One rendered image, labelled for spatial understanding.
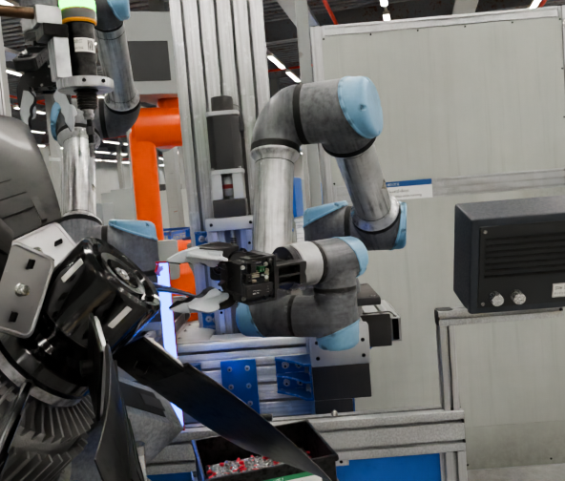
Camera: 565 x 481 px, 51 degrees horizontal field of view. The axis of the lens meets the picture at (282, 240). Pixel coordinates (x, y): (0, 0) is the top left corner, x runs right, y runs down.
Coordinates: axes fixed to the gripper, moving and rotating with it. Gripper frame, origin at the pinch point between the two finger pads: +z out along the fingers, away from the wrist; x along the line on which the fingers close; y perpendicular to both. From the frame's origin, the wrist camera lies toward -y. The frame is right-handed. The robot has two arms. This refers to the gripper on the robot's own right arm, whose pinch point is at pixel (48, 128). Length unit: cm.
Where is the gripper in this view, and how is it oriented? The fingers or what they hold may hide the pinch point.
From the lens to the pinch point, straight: 138.2
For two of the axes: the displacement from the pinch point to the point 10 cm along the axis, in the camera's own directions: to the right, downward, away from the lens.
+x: -10.0, 0.8, 0.1
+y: 0.1, -0.8, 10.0
